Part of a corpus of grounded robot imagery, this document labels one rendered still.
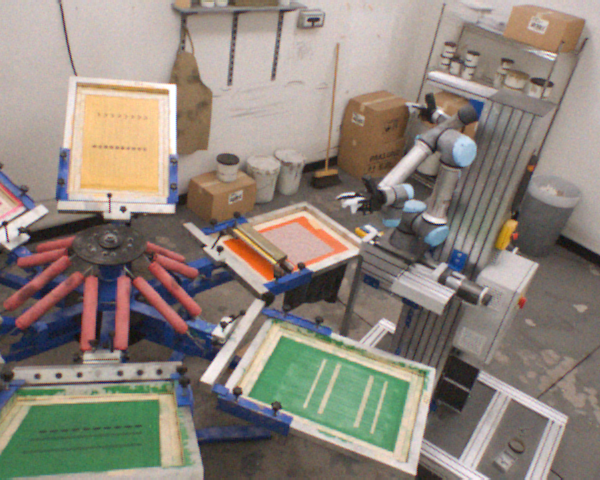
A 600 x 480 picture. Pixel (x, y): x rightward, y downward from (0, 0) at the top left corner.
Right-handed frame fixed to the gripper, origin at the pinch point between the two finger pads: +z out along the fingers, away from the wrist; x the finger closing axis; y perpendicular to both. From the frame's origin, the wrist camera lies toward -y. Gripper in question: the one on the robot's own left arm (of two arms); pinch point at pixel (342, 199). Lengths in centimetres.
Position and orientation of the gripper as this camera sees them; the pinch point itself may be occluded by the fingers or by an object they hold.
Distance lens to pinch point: 238.5
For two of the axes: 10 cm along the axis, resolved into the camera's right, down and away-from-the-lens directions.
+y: -0.7, 9.0, 4.4
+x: -5.3, -4.1, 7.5
